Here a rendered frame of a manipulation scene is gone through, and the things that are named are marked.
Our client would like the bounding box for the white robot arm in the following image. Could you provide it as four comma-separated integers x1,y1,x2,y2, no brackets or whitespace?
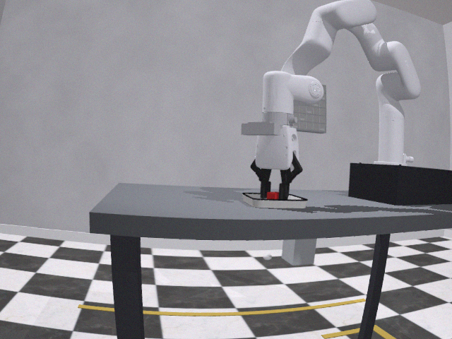
241,0,421,166

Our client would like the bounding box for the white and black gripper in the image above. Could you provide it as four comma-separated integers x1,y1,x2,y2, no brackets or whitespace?
251,125,303,199

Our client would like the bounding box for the red block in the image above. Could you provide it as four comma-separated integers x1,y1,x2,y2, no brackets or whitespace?
267,192,279,199

